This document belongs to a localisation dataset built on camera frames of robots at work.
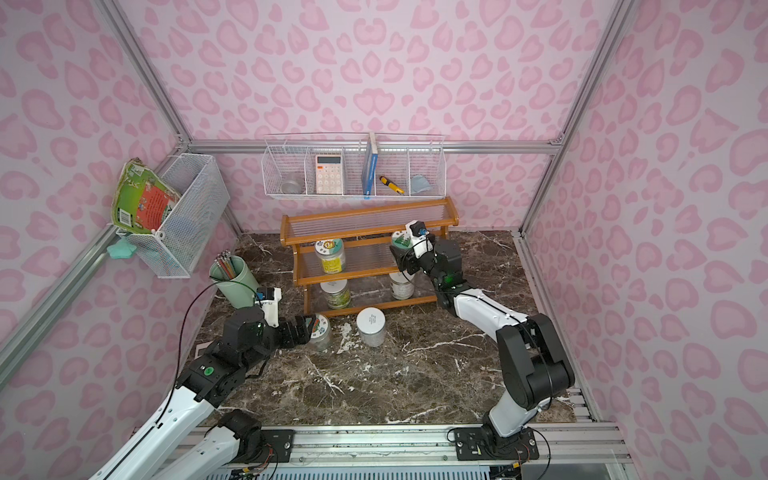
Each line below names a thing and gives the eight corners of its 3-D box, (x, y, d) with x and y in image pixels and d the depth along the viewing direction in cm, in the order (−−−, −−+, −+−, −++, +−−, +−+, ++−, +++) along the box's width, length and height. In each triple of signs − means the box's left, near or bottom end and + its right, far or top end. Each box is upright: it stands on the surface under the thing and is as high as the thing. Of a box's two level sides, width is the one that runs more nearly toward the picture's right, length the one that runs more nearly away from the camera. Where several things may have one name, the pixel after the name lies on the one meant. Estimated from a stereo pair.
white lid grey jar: (359, 347, 92) (355, 332, 84) (360, 323, 97) (357, 307, 89) (385, 347, 92) (384, 332, 84) (385, 323, 97) (384, 307, 89)
